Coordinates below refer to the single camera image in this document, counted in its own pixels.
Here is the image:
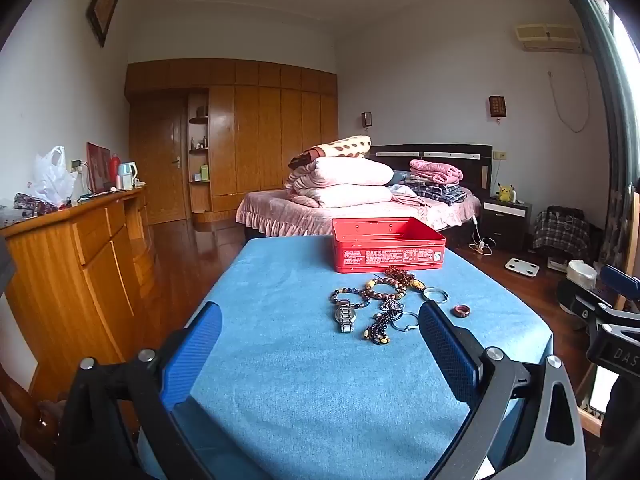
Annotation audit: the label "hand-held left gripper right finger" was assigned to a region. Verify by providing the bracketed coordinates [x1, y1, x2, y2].
[418, 301, 587, 480]

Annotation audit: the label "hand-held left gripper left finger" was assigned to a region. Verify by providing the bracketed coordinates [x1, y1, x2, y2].
[55, 301, 223, 480]

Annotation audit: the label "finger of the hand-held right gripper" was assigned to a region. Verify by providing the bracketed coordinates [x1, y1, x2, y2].
[600, 264, 640, 303]
[556, 279, 618, 333]

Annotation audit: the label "red tin box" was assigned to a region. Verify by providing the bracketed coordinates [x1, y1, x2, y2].
[331, 217, 447, 274]

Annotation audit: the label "multicolour bead bracelet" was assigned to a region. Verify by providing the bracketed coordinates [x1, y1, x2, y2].
[330, 287, 371, 309]

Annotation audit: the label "white waste bin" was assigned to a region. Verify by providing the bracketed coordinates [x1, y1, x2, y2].
[566, 259, 598, 291]

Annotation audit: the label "thin silver hoop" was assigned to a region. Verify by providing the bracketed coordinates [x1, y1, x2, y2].
[391, 311, 421, 334]

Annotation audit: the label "white bathroom scale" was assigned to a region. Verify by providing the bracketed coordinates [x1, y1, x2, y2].
[504, 258, 541, 277]

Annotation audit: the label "plaid-covered chair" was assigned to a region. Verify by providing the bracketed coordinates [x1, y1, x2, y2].
[532, 206, 592, 261]

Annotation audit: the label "blue table cloth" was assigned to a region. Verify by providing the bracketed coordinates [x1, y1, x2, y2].
[137, 236, 553, 480]

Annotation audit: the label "dark nightstand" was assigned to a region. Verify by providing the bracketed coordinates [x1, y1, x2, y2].
[481, 199, 533, 251]

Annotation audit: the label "silver wristwatch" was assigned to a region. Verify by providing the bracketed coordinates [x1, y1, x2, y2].
[334, 299, 359, 334]

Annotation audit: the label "wooden sideboard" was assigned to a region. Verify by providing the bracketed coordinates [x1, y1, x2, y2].
[0, 187, 156, 401]

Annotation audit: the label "folded plaid clothes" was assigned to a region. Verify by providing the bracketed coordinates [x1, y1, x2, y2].
[411, 182, 468, 206]

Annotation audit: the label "bed with pink bedspread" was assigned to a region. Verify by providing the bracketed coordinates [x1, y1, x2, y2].
[236, 185, 483, 238]

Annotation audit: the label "dark green curtain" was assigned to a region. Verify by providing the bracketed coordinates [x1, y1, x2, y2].
[565, 0, 640, 281]

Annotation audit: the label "dark wooden headboard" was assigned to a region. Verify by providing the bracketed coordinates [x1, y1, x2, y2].
[370, 144, 493, 191]

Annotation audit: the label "folded pink garment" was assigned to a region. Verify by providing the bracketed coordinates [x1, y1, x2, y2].
[409, 158, 464, 185]

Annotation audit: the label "pale pink folded quilt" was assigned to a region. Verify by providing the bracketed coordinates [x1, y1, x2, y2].
[286, 156, 395, 191]
[289, 184, 393, 208]

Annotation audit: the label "wooden door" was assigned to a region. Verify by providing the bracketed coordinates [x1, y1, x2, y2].
[129, 97, 191, 226]

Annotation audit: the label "wooden wardrobe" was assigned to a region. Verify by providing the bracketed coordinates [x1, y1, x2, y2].
[125, 58, 339, 221]

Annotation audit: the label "floral cloth bundle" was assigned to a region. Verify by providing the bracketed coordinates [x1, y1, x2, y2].
[12, 192, 58, 217]

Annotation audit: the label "white plastic bag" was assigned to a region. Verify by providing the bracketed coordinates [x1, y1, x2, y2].
[32, 146, 77, 206]

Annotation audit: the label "cream spotted blanket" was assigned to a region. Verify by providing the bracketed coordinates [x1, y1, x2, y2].
[289, 135, 372, 170]

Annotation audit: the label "dark beaded tassel bracelet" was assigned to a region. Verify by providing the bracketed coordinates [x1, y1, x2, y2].
[364, 307, 405, 346]

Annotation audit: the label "amber bead necklace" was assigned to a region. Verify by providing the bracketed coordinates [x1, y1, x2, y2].
[382, 266, 426, 292]

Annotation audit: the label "brown wooden bead bracelet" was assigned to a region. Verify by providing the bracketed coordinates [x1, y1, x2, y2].
[365, 277, 407, 299]

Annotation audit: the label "white power strip with cable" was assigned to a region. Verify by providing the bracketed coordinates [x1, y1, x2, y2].
[467, 215, 496, 256]

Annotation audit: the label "white hanging cord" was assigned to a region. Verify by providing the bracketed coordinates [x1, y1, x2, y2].
[547, 71, 592, 134]

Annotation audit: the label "red picture frame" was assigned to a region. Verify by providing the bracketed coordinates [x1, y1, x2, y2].
[86, 142, 113, 195]

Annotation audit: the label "wall air conditioner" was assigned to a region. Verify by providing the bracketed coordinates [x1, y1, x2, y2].
[515, 22, 583, 52]

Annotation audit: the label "framed wall picture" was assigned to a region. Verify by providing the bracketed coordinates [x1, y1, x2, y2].
[86, 0, 121, 48]

